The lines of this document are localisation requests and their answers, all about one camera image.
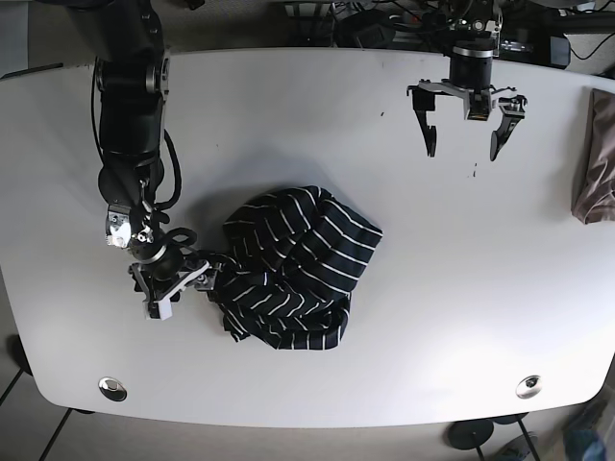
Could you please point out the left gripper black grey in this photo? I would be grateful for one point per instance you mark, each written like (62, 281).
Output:
(470, 69)

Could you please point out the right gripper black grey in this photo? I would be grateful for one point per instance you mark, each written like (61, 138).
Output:
(172, 269)

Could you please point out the navy white striped T-shirt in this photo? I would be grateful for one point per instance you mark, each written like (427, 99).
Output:
(296, 256)

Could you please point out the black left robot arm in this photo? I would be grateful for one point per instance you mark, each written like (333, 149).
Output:
(469, 34)

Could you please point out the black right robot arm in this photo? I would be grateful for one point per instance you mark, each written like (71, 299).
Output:
(141, 176)

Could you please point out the black box under table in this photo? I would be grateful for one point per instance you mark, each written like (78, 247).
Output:
(365, 30)

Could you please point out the left silver table grommet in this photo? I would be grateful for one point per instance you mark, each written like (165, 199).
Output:
(112, 389)

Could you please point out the silver table grommet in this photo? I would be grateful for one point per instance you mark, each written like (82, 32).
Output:
(112, 389)
(529, 387)

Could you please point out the brown folded cloth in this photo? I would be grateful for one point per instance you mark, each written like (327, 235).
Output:
(595, 201)

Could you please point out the right silver table grommet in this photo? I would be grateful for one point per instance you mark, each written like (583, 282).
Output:
(529, 387)

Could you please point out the black round stand base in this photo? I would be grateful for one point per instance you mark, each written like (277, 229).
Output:
(469, 435)

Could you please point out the grey shoe on floor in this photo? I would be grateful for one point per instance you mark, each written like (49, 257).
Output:
(517, 449)

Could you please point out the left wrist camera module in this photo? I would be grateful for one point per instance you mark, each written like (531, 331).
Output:
(479, 106)

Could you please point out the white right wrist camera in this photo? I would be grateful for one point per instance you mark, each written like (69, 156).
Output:
(158, 310)

